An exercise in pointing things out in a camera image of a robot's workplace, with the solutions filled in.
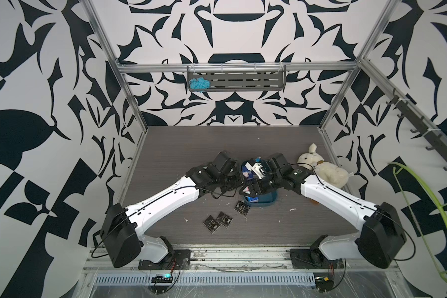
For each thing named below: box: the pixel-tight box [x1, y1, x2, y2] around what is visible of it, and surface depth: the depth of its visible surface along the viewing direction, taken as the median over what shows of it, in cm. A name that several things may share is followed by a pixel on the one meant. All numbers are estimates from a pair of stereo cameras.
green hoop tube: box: [388, 162, 447, 295], surface depth 64 cm
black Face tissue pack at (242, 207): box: [233, 199, 251, 217], surface depth 88 cm
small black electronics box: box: [150, 275, 174, 284], surface depth 74 cm
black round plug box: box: [314, 276, 335, 293], surface depth 73 cm
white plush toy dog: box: [297, 142, 354, 189], surface depth 92 cm
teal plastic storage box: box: [239, 158, 278, 207], surface depth 73 cm
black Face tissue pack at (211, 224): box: [202, 214, 221, 235], surface depth 83 cm
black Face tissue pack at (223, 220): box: [215, 211, 234, 230], surface depth 84 cm
